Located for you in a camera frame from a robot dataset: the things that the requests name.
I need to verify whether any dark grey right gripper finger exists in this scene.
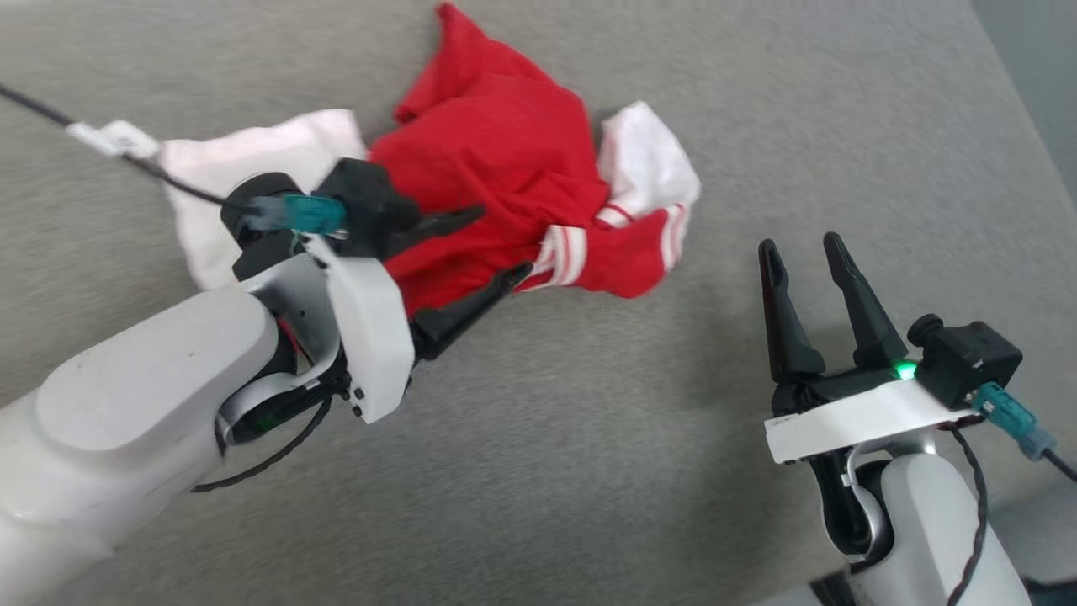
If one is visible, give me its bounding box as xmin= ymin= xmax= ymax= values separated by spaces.
xmin=822 ymin=232 xmax=909 ymax=369
xmin=756 ymin=239 xmax=828 ymax=385

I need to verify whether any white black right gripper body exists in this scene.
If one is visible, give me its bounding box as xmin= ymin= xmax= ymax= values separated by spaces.
xmin=764 ymin=362 xmax=982 ymax=465

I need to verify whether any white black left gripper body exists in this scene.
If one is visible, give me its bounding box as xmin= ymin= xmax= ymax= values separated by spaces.
xmin=305 ymin=238 xmax=440 ymax=423

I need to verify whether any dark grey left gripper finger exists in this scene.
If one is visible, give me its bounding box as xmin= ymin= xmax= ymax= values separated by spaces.
xmin=383 ymin=205 xmax=486 ymax=258
xmin=409 ymin=262 xmax=536 ymax=363

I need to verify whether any red and white garment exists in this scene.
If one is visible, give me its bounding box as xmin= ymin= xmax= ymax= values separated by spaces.
xmin=160 ymin=2 xmax=702 ymax=319

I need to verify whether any grey fabric sofa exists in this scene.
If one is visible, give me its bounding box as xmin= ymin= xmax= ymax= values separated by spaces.
xmin=0 ymin=0 xmax=1077 ymax=606

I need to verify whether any teal left camera connector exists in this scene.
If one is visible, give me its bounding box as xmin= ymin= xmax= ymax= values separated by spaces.
xmin=244 ymin=194 xmax=348 ymax=237

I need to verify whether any teal camera connector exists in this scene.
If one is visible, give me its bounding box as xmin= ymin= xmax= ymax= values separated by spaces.
xmin=244 ymin=194 xmax=348 ymax=237
xmin=970 ymin=382 xmax=1058 ymax=460

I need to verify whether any teal right camera connector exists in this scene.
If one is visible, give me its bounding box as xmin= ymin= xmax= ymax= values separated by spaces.
xmin=970 ymin=382 xmax=1058 ymax=460

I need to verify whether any twisted black right arm cable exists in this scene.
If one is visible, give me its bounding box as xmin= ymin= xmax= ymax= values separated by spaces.
xmin=944 ymin=423 xmax=992 ymax=606

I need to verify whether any thin black left camera cable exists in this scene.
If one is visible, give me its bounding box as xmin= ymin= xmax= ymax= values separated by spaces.
xmin=0 ymin=84 xmax=245 ymax=207

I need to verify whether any white cable tag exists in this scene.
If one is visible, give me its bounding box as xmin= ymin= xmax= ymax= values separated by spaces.
xmin=66 ymin=120 xmax=161 ymax=161

